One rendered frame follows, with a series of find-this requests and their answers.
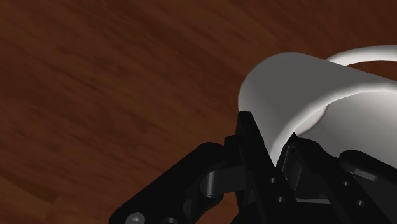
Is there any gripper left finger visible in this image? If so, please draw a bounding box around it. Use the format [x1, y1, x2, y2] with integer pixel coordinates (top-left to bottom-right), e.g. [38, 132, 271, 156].
[108, 111, 296, 224]

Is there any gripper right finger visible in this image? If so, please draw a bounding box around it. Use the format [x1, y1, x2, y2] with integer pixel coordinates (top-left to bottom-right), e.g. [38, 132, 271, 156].
[275, 132, 397, 224]

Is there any white mug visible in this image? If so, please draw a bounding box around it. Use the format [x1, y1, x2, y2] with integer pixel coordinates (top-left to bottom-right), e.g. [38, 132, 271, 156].
[238, 44, 397, 167]

